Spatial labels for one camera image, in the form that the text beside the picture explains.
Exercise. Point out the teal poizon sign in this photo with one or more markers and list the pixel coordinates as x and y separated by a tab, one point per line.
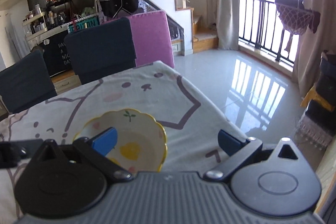
83	23

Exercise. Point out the cluttered storage shelf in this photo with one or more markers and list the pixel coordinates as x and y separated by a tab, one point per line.
45	17

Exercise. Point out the bear print tablecloth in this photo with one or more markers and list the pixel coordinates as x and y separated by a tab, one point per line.
191	121

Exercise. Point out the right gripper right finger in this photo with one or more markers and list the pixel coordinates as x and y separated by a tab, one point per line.
241	152

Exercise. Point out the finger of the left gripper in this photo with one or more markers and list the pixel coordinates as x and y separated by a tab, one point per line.
28	148

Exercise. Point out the small floral scalloped bowl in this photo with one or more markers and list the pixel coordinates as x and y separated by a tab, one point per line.
141	142

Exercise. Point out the dark blue chair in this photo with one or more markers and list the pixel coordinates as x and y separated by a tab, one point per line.
26	83
102	50

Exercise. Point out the beige curtain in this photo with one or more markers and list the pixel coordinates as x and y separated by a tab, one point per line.
228	24

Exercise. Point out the hanging net basket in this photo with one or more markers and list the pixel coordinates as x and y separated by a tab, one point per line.
296	18

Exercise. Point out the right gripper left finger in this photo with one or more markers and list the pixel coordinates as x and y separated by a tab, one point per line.
94	151

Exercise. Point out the left dark blue chair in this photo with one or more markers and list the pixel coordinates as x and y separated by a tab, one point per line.
26	83

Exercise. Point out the right dark blue chair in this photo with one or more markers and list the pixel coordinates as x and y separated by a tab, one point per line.
102	50

